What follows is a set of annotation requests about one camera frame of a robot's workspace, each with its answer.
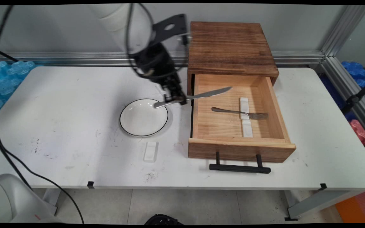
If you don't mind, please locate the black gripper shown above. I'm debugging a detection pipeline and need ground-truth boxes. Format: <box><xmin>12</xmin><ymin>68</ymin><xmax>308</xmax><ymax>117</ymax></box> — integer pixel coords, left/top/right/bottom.
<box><xmin>133</xmin><ymin>42</ymin><xmax>188</xmax><ymax>107</ymax></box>

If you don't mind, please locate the silver metal table knife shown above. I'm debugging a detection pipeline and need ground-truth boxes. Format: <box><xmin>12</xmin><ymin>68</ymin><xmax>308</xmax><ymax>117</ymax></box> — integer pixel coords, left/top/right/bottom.
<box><xmin>153</xmin><ymin>86</ymin><xmax>233</xmax><ymax>109</ymax></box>

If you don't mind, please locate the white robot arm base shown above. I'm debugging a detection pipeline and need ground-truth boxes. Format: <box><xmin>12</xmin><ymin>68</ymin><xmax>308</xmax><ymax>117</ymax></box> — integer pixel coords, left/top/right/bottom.
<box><xmin>0</xmin><ymin>174</ymin><xmax>63</xmax><ymax>224</ymax></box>

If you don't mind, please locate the white plate with black rim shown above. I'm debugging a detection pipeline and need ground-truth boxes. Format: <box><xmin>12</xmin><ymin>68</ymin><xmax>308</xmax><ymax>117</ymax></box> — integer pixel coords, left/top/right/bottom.
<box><xmin>119</xmin><ymin>98</ymin><xmax>169</xmax><ymax>137</ymax></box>

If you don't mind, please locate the silver metal fork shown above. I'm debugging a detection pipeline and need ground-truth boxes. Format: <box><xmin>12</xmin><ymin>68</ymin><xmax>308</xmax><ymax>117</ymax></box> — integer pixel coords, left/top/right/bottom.
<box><xmin>211</xmin><ymin>107</ymin><xmax>269</xmax><ymax>120</ymax></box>

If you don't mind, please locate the white ceramic cutlery rest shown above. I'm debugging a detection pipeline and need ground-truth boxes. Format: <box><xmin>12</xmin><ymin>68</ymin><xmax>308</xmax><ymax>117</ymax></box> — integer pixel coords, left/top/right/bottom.
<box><xmin>240</xmin><ymin>97</ymin><xmax>250</xmax><ymax>120</ymax></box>
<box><xmin>241</xmin><ymin>119</ymin><xmax>253</xmax><ymax>138</ymax></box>
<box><xmin>143</xmin><ymin>141</ymin><xmax>158</xmax><ymax>163</ymax></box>

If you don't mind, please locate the dark brown wooden cabinet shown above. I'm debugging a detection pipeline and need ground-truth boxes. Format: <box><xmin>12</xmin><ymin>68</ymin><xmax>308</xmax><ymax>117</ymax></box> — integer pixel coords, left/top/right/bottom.
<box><xmin>187</xmin><ymin>22</ymin><xmax>279</xmax><ymax>95</ymax></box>

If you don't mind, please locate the light wooden drawer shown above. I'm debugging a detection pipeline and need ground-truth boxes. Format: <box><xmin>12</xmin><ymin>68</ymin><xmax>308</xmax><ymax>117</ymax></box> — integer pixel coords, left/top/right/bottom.
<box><xmin>188</xmin><ymin>73</ymin><xmax>296</xmax><ymax>163</ymax></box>

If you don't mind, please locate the black round object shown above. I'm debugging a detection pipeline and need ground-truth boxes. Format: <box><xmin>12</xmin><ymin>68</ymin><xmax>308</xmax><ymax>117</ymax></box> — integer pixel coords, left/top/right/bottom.
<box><xmin>144</xmin><ymin>214</ymin><xmax>185</xmax><ymax>225</ymax></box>

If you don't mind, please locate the grey metal table leg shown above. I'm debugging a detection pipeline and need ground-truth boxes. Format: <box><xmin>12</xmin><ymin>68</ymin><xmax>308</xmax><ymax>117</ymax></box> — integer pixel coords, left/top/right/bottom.
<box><xmin>42</xmin><ymin>189</ymin><xmax>58</xmax><ymax>216</ymax></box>
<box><xmin>285</xmin><ymin>190</ymin><xmax>365</xmax><ymax>221</ymax></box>

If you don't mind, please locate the blue bubble wrap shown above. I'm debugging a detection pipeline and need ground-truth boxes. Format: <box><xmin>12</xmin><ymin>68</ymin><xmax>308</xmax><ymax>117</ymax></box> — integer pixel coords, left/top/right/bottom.
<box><xmin>341</xmin><ymin>61</ymin><xmax>365</xmax><ymax>106</ymax></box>
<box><xmin>0</xmin><ymin>61</ymin><xmax>36</xmax><ymax>116</ymax></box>

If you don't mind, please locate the black tripod stand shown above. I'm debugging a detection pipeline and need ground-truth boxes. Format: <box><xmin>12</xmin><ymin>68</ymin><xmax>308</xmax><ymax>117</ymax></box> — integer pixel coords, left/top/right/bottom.
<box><xmin>341</xmin><ymin>75</ymin><xmax>365</xmax><ymax>115</ymax></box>

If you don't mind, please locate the pink plastic bag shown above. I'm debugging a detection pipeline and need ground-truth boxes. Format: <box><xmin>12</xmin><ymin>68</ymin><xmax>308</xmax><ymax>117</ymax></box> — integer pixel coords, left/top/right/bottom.
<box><xmin>349</xmin><ymin>119</ymin><xmax>365</xmax><ymax>146</ymax></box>

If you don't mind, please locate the orange box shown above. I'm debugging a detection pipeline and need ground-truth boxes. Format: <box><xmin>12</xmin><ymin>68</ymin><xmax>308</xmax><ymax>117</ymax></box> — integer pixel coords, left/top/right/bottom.
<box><xmin>335</xmin><ymin>190</ymin><xmax>365</xmax><ymax>224</ymax></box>

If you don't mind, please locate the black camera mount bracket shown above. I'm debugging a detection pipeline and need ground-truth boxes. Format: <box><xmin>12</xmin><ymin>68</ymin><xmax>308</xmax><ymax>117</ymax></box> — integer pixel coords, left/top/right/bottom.
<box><xmin>152</xmin><ymin>14</ymin><xmax>190</xmax><ymax>45</ymax></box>

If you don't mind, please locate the black metal drawer handle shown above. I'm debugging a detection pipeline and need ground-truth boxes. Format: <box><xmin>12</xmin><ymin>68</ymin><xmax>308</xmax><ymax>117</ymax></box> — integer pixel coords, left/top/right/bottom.
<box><xmin>209</xmin><ymin>152</ymin><xmax>271</xmax><ymax>174</ymax></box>

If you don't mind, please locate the aluminium frame rail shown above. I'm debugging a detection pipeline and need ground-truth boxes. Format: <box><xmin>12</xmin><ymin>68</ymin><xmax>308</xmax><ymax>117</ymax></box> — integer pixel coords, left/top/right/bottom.
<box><xmin>0</xmin><ymin>51</ymin><xmax>325</xmax><ymax>67</ymax></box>
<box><xmin>319</xmin><ymin>57</ymin><xmax>365</xmax><ymax>143</ymax></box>

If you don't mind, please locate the long black cable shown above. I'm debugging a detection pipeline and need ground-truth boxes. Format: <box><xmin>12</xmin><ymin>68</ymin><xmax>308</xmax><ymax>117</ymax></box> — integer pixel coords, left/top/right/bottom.
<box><xmin>0</xmin><ymin>117</ymin><xmax>85</xmax><ymax>224</ymax></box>

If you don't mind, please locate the aluminium frame post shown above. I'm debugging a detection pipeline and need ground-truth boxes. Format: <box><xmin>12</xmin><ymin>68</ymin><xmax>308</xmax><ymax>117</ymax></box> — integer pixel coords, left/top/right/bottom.
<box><xmin>320</xmin><ymin>5</ymin><xmax>365</xmax><ymax>58</ymax></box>

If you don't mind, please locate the thin black cable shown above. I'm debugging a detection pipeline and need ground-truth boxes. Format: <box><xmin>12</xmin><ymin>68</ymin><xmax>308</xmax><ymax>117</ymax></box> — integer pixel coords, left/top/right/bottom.
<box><xmin>0</xmin><ymin>5</ymin><xmax>19</xmax><ymax>64</ymax></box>

